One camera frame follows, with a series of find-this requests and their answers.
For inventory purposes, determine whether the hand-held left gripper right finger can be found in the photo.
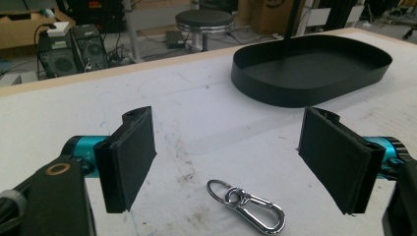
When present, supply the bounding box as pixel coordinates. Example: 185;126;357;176
297;106;409;216

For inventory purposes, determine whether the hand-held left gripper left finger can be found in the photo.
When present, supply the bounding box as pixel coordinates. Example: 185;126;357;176
61;105;157;214

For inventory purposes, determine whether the black oval tray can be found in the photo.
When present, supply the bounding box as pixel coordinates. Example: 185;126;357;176
230;33;393;109

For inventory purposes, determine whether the silver carabiner keyring clip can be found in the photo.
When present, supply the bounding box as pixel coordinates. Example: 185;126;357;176
206;178;287;236

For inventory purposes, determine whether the black computer tower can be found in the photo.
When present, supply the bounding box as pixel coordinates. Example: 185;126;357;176
71;24;110;72
36;31;80;80

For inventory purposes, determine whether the white table leg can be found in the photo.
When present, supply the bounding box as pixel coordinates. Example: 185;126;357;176
123;0;146;64

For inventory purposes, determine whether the grey box on floor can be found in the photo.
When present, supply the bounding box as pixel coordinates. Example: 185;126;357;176
164;29;185;49

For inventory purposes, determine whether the white power adapter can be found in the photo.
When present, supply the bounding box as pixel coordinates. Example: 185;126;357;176
46;21;71;38

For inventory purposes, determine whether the round black stool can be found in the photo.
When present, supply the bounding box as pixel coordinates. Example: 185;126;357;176
174;9;236;53

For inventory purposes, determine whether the cardboard box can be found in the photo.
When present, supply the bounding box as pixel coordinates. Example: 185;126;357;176
0;7;77;51
249;0;295;36

